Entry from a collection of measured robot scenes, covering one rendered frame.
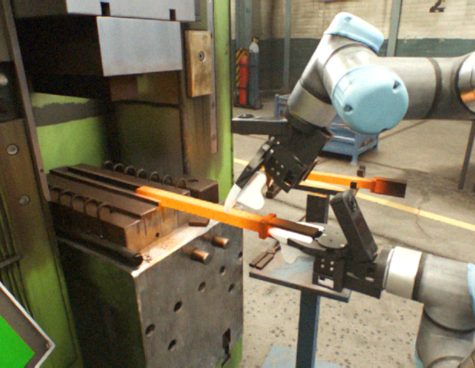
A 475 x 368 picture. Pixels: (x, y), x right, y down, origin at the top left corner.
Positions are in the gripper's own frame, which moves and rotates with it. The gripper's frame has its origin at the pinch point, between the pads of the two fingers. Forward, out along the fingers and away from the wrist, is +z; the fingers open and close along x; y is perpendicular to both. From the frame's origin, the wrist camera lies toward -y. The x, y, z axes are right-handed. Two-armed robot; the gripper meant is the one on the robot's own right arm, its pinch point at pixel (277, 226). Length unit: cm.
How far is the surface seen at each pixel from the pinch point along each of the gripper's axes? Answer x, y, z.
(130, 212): -7.9, 1.3, 30.7
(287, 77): 843, 45, 415
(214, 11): 39, -41, 41
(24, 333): -39.4, 0.6, 13.5
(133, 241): -10.6, 5.9, 27.7
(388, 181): 48.6, 4.7, -9.6
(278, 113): 372, 51, 195
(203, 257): 0.0, 12.5, 18.2
